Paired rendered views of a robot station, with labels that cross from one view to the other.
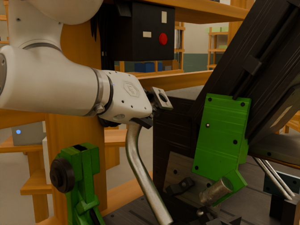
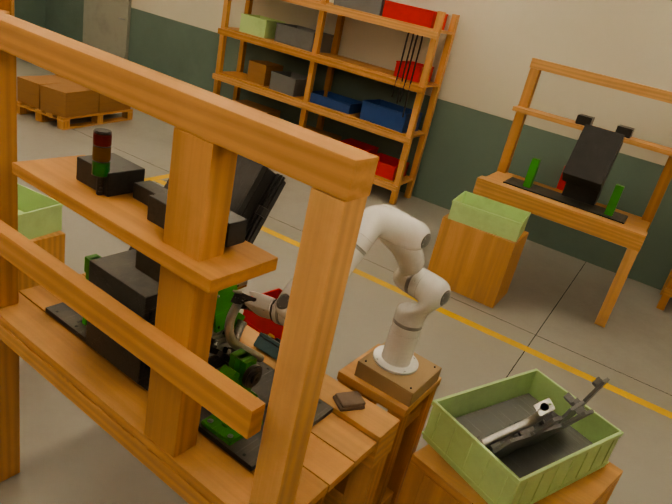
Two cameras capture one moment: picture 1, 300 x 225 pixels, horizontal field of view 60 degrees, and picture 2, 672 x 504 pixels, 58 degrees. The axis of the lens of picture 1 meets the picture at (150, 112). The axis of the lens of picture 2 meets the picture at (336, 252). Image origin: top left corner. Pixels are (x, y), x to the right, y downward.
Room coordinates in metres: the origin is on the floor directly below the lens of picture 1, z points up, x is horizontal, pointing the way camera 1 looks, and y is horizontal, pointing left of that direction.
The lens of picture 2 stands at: (0.70, 1.70, 2.24)
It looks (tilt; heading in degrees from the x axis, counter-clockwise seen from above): 24 degrees down; 257
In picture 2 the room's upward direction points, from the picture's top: 13 degrees clockwise
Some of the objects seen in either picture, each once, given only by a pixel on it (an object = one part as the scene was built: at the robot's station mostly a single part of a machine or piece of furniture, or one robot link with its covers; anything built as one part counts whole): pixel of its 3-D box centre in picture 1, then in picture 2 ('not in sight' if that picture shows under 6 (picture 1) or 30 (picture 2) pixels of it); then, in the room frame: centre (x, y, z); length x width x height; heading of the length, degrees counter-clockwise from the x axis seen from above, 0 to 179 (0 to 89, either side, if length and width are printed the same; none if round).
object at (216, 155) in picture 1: (226, 135); (218, 295); (0.63, -0.19, 1.17); 0.13 x 0.12 x 0.20; 136
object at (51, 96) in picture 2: not in sight; (77, 87); (2.55, -6.55, 0.37); 1.20 x 0.80 x 0.74; 58
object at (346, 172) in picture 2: not in sight; (133, 84); (0.93, 0.01, 1.89); 1.50 x 0.09 x 0.09; 136
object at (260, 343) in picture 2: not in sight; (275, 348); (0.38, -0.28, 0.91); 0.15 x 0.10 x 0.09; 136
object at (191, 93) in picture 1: (198, 137); (136, 314); (0.90, -0.18, 1.07); 0.30 x 0.18 x 0.34; 136
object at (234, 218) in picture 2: not in sight; (218, 223); (0.67, 0.16, 1.59); 0.15 x 0.07 x 0.07; 136
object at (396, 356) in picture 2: not in sight; (401, 341); (-0.11, -0.26, 1.01); 0.19 x 0.19 x 0.18
